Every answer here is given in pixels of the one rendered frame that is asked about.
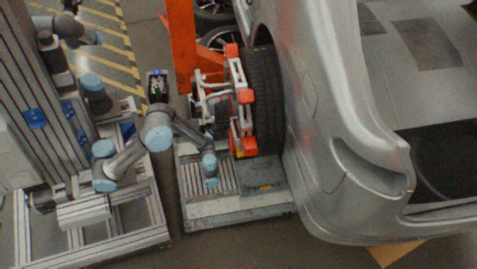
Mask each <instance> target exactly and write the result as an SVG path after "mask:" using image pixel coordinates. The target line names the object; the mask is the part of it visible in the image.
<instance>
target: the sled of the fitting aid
mask: <svg viewBox="0 0 477 269"><path fill-rule="evenodd" d="M228 150H229V152H230V156H231V159H232V163H233V168H234V172H235V178H236V181H237V185H238V190H239V194H240V197H241V198H244V197H252V196H261V195H265V194H269V193H274V192H282V191H286V190H289V189H290V183H289V181H288V179H287V176H286V171H285V169H284V165H283V163H282V160H281V157H280V155H279V161H280V163H281V165H282V168H283V171H284V175H285V177H286V180H285V181H284V182H279V183H271V184H266V185H261V186H254V187H249V188H244V185H243V181H242V178H241V172H240V169H239V164H238V161H235V159H234V155H232V153H231V149H230V146H229V138H228Z"/></svg>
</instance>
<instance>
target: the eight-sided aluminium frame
mask: <svg viewBox="0 0 477 269"><path fill-rule="evenodd" d="M223 67H224V83H228V69H230V73H231V74H232V77H233V81H234V85H235V93H236V97H237V102H238V113H239V117H230V118H231V122H230V127H231V130H232V133H233V138H234V144H235V147H237V148H238V149H239V150H240V151H241V152H242V151H243V150H242V146H241V138H243V137H244V133H245V131H248V134H247V137H248V136H252V130H253V121H252V119H251V113H250V105H245V107H246V113H247V118H248V119H244V115H243V109H242V106H239V101H238V96H237V93H238V92H239V91H240V90H243V89H248V83H247V82H246V80H245V77H244V74H243V71H242V67H241V61H240V59H239V58H235V59H229V60H226V61H223ZM235 67H237V69H238V73H239V75H240V78H241V83H239V81H238V79H237V76H236V74H235ZM239 119H240V121H239ZM235 122H236V125H237V128H238V133H239V137H240V138H237V136H236V133H235V127H234V124H233V123H235Z"/></svg>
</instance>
